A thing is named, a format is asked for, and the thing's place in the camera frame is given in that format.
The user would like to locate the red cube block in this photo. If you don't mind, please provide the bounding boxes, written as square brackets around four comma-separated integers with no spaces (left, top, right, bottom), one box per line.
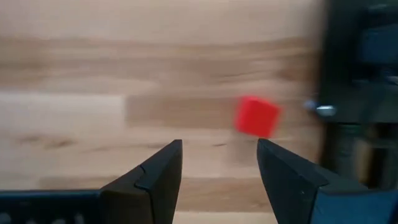
[234,95,282,139]

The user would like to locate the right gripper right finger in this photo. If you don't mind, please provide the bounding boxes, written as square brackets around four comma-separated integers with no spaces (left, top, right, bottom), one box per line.
[257,139,368,224]

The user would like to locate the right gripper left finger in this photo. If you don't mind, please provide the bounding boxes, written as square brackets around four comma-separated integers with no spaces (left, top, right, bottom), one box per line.
[99,139,183,224]

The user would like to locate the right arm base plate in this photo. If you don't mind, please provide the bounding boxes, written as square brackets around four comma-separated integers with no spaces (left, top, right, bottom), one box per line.
[317,0,398,125]

